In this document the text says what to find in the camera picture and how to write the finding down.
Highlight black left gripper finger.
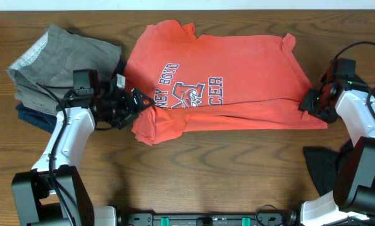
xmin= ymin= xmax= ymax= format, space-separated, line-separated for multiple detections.
xmin=120 ymin=109 xmax=142 ymax=129
xmin=132 ymin=89 xmax=155 ymax=105

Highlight red printed t-shirt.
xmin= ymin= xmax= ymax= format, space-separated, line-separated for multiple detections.
xmin=124 ymin=20 xmax=327 ymax=145

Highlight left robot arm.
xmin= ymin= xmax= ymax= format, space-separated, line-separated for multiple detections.
xmin=11 ymin=69 xmax=155 ymax=225

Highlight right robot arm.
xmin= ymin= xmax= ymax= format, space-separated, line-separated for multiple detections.
xmin=299 ymin=58 xmax=375 ymax=225

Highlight black garment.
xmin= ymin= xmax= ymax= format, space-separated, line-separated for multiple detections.
xmin=303 ymin=140 xmax=354 ymax=196

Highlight folded navy garment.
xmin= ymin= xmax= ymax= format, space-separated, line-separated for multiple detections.
xmin=15 ymin=58 xmax=127 ymax=134

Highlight folded grey shorts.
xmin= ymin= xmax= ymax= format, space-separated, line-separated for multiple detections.
xmin=8 ymin=24 xmax=122 ymax=116

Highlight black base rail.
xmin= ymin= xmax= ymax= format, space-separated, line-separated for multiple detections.
xmin=117 ymin=205 xmax=300 ymax=226

